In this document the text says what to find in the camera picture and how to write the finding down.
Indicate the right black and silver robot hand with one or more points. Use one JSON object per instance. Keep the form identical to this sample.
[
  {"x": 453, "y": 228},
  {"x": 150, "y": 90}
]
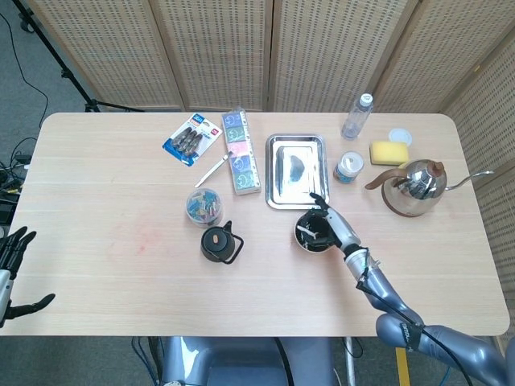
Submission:
[{"x": 340, "y": 229}]

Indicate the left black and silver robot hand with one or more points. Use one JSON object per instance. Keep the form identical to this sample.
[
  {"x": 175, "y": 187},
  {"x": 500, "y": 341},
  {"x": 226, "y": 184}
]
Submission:
[{"x": 14, "y": 249}]

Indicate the white plastic spoon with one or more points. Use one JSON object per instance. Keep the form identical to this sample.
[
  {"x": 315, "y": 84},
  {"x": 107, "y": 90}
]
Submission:
[{"x": 306, "y": 232}]

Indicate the black bowl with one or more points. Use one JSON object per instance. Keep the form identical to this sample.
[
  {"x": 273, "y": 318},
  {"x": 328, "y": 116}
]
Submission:
[{"x": 299, "y": 241}]

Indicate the small jar with blue label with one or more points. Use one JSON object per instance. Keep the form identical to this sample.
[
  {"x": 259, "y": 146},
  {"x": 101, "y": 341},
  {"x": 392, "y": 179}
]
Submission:
[{"x": 348, "y": 167}]

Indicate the stainless steel tray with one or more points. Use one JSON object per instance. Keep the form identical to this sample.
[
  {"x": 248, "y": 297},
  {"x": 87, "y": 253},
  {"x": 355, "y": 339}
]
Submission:
[{"x": 297, "y": 171}]

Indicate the steel gooseneck kettle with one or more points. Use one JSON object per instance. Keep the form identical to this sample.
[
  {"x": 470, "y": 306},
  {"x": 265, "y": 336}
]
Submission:
[{"x": 414, "y": 189}]

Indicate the yellow sponge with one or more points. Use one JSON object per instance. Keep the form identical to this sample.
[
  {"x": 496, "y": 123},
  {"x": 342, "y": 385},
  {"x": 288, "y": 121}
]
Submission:
[{"x": 388, "y": 153}]

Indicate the clear plastic water bottle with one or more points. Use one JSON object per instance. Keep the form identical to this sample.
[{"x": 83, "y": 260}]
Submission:
[{"x": 356, "y": 118}]

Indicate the white round lid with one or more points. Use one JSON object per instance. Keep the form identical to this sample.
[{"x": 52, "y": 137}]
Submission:
[{"x": 400, "y": 135}]

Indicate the black teapot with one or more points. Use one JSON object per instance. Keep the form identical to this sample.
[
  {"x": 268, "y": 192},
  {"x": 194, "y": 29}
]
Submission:
[{"x": 217, "y": 241}]

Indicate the long box of pastel items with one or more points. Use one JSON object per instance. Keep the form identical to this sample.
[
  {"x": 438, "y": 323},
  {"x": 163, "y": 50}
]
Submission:
[{"x": 240, "y": 153}]

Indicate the white table leg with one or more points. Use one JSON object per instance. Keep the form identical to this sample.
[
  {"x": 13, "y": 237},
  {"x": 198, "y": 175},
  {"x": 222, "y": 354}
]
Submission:
[{"x": 351, "y": 362}]

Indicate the clear jar of coloured clips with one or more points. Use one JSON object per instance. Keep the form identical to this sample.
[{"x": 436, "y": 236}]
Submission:
[{"x": 204, "y": 207}]

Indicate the white pen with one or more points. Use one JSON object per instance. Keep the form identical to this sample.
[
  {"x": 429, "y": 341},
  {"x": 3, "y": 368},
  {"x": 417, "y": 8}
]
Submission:
[{"x": 213, "y": 171}]

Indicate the grey robot torso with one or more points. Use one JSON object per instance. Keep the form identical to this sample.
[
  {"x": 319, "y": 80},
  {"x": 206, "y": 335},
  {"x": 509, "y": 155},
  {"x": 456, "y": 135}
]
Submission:
[{"x": 241, "y": 362}]

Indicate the blue blister pack of clips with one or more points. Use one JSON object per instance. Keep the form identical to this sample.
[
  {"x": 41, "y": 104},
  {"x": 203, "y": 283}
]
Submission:
[{"x": 191, "y": 138}]

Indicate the black tripod stand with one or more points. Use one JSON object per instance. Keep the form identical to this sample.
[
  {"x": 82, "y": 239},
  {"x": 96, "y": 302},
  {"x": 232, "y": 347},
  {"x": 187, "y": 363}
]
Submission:
[{"x": 68, "y": 74}]

